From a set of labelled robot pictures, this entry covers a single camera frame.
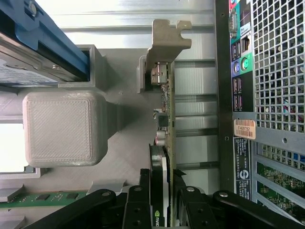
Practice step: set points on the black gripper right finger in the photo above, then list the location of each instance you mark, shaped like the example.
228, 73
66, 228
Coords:
197, 212

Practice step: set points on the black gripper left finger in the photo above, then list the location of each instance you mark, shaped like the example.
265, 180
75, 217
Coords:
135, 210

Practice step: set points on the green motherboard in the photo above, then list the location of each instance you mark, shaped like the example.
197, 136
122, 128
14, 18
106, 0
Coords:
274, 176

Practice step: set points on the green RAM stick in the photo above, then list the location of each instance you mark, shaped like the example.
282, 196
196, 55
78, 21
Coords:
47, 198

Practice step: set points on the tan barcode sticker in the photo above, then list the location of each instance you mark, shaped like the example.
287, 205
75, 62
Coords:
245, 129

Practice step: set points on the grey printed parts rack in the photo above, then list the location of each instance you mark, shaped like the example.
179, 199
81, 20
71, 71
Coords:
59, 128

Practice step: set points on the black and silver PC case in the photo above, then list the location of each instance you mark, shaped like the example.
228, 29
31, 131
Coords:
224, 95

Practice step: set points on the hard disk with blue caddy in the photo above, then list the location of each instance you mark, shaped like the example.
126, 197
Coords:
23, 69

